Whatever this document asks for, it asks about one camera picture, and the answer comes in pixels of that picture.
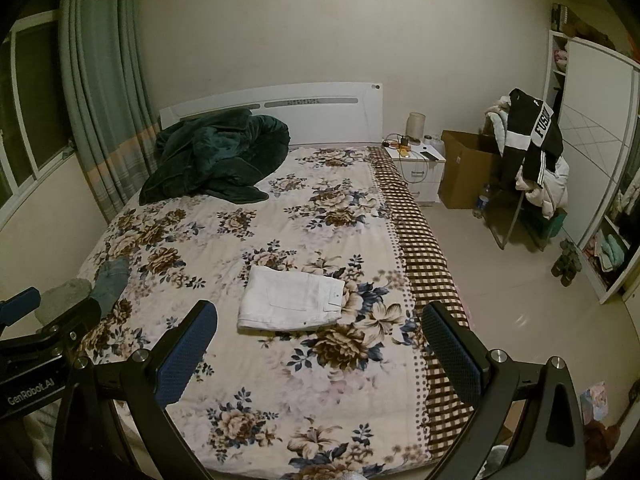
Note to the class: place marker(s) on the brown cloth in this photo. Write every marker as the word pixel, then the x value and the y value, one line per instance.
pixel 602 442

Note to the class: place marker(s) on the large cardboard box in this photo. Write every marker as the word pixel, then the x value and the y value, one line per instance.
pixel 465 170

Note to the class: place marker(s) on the yellow charger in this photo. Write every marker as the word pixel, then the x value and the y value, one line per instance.
pixel 402 149

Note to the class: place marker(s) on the patterned bag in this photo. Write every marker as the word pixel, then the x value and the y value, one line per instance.
pixel 594 402

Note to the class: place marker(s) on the cream table lamp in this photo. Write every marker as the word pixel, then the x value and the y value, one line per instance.
pixel 415 127

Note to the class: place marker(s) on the chair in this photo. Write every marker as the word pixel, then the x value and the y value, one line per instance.
pixel 505 220

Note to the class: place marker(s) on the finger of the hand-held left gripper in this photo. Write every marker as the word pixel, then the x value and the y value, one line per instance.
pixel 80 320
pixel 20 302

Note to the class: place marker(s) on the white puffer jacket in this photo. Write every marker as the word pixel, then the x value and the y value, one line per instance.
pixel 550 185

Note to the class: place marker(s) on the white wardrobe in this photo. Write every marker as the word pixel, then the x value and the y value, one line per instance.
pixel 590 110

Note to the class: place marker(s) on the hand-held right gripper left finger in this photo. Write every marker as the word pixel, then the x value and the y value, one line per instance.
pixel 185 355

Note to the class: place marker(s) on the blue jeans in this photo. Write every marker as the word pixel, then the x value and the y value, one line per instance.
pixel 112 280

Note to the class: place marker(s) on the dark phone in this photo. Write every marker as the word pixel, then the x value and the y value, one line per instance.
pixel 428 155

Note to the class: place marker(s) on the window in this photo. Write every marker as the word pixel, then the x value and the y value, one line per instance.
pixel 30 110

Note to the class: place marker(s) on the white nightstand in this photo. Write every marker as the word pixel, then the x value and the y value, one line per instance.
pixel 425 177

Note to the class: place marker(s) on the grey folded sweater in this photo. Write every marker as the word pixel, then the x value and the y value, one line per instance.
pixel 65 297

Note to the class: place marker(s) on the green striped curtain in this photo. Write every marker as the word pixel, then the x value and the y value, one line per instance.
pixel 100 85

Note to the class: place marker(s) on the white bed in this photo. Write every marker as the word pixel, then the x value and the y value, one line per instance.
pixel 325 120

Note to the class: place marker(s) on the teal folded towel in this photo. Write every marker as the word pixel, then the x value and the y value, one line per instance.
pixel 614 252

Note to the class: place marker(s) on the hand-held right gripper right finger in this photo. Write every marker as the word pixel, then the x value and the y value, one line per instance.
pixel 450 355

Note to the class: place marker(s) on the bed with floral cover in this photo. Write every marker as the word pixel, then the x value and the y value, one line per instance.
pixel 210 240

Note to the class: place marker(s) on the water bottle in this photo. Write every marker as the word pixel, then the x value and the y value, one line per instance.
pixel 482 202

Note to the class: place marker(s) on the dark slippers on floor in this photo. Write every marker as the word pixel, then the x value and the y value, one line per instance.
pixel 567 262

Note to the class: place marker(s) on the white pants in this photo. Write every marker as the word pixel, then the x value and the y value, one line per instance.
pixel 285 300

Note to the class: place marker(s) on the dark green blanket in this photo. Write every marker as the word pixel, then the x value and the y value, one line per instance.
pixel 215 155

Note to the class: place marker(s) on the green box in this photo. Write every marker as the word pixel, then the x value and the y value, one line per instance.
pixel 555 222

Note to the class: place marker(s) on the black and white jacket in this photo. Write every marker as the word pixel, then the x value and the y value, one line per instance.
pixel 525 120

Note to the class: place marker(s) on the white jar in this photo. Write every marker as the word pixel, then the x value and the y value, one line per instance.
pixel 433 144

